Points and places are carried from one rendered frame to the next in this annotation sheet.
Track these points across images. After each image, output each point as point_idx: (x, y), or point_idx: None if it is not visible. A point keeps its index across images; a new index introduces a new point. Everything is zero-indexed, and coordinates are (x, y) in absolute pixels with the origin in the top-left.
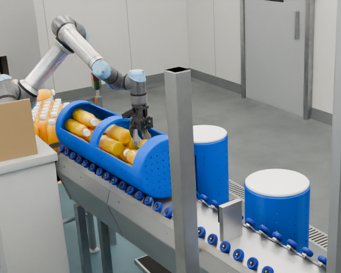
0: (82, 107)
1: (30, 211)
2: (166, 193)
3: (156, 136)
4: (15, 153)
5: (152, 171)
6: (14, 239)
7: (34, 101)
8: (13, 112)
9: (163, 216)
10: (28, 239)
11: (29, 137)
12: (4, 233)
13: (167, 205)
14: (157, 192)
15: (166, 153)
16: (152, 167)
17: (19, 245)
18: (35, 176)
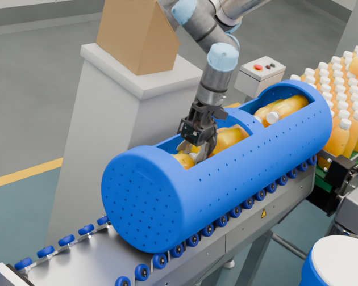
0: (312, 100)
1: (98, 131)
2: (127, 237)
3: (163, 152)
4: (120, 54)
5: (119, 186)
6: (75, 145)
7: (224, 30)
8: (136, 4)
9: (70, 243)
10: (84, 159)
11: (137, 47)
12: (70, 128)
13: (113, 249)
14: (116, 221)
15: (147, 183)
16: (121, 180)
17: (76, 155)
18: (117, 97)
